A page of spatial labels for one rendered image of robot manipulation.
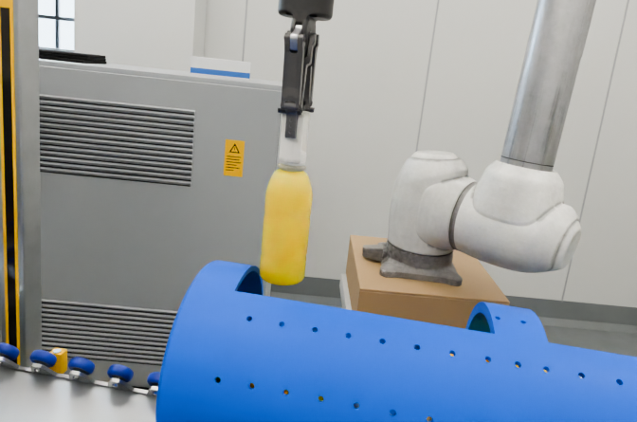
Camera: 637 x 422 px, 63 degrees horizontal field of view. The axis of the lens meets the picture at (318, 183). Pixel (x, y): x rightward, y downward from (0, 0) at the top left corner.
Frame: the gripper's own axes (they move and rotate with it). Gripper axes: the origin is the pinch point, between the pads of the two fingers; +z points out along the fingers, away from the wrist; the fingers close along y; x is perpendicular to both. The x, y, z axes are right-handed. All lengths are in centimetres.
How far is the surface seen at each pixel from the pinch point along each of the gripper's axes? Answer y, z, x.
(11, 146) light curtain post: -25, 12, -64
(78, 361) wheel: -3, 45, -36
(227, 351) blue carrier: 16.7, 25.1, -2.9
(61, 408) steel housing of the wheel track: 2, 50, -35
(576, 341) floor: -254, 144, 147
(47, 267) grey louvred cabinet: -112, 81, -119
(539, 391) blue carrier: 15.6, 24.0, 34.3
